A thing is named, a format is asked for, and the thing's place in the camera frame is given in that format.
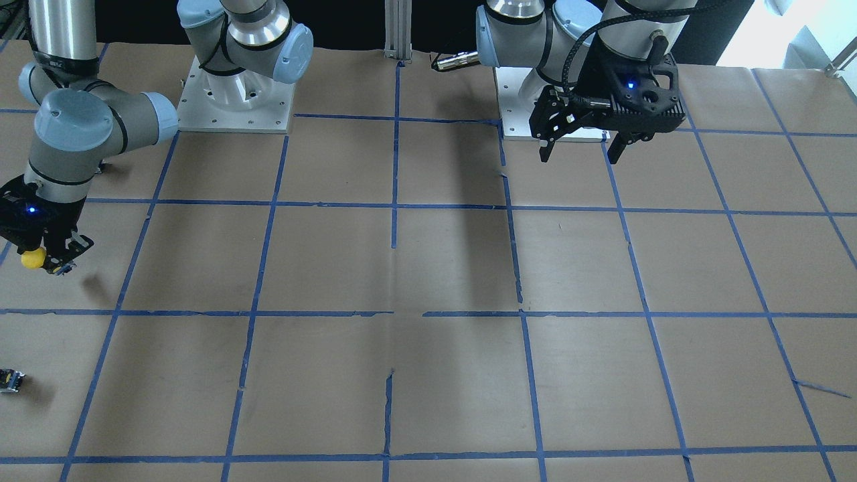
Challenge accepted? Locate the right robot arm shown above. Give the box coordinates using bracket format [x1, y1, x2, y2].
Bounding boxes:
[2, 1, 313, 276]

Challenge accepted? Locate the aluminium frame post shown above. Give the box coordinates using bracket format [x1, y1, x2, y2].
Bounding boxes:
[384, 0, 412, 64]

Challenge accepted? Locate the yellow push button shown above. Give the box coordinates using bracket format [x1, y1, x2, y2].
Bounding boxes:
[19, 247, 76, 276]

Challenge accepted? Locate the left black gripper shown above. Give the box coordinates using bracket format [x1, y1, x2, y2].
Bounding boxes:
[529, 88, 633, 163]

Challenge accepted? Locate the green push button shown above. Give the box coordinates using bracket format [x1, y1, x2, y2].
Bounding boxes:
[1, 368, 25, 394]

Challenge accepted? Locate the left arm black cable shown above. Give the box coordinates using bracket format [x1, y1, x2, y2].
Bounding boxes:
[561, 0, 730, 108]

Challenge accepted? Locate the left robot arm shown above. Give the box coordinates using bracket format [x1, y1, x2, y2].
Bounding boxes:
[475, 1, 696, 163]

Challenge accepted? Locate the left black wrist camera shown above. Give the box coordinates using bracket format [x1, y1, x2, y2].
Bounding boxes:
[592, 48, 686, 137]

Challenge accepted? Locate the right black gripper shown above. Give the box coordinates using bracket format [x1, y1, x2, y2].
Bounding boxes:
[42, 228, 94, 272]

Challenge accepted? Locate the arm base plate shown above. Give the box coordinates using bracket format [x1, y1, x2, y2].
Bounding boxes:
[494, 64, 610, 142]
[177, 58, 295, 135]

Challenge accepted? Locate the silver cable connector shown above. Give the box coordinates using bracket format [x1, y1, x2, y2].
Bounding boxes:
[431, 51, 481, 72]

